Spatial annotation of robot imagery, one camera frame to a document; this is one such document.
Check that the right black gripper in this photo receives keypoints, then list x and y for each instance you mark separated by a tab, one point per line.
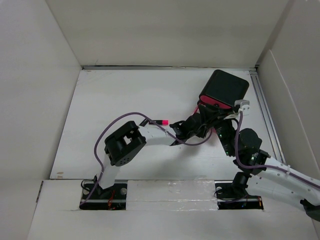
213	113

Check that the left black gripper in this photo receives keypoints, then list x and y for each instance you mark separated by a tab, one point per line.
202	133

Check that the pink capped black marker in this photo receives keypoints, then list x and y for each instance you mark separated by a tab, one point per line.
157	122

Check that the black drawer cabinet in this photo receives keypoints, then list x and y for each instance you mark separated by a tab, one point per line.
225	87

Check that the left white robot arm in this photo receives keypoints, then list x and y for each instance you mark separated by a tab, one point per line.
126	142

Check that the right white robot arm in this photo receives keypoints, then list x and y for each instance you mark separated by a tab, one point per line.
261	174

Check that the pink middle drawer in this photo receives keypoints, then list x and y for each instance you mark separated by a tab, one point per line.
206	100

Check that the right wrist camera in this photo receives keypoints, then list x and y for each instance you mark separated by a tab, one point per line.
242	106

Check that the aluminium rail right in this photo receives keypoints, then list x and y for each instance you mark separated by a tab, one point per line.
272	134

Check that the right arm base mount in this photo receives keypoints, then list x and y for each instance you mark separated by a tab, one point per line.
232	194

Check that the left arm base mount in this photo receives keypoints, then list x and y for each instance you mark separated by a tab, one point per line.
113	198

